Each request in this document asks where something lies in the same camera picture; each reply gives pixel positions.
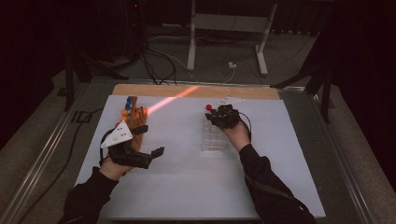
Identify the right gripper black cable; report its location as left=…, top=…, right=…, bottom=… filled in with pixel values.
left=237, top=110, right=253, bottom=141

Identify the white table sheet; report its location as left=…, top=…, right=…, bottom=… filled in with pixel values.
left=74, top=94, right=327, bottom=220

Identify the person's left hand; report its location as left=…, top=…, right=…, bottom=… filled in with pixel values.
left=98, top=157, right=134, bottom=182

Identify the white floor cable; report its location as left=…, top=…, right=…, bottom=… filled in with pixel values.
left=148, top=35, right=236, bottom=84

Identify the white metal stand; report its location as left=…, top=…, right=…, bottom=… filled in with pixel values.
left=186, top=0, right=278, bottom=77

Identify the person's right hand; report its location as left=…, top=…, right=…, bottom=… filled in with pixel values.
left=221, top=120, right=252, bottom=153

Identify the aluminium floor rail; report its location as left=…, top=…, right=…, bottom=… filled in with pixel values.
left=0, top=83, right=92, bottom=224
left=309, top=92, right=376, bottom=224

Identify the clear plastic tube rack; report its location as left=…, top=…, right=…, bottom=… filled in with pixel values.
left=200, top=111, right=230, bottom=153

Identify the black floor cable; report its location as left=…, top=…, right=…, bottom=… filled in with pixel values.
left=18, top=107, right=105, bottom=222

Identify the bundle of black cables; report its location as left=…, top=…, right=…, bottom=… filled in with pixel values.
left=140, top=43, right=177, bottom=86

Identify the wooden test tube rack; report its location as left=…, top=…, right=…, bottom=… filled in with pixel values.
left=120, top=95, right=149, bottom=153

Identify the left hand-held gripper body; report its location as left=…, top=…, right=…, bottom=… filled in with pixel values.
left=99, top=120, right=154, bottom=170

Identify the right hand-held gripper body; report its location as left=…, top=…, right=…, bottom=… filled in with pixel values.
left=214, top=95, right=246, bottom=130

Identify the black stand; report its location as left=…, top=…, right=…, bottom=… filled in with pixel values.
left=63, top=46, right=129, bottom=113
left=270, top=31, right=333, bottom=124

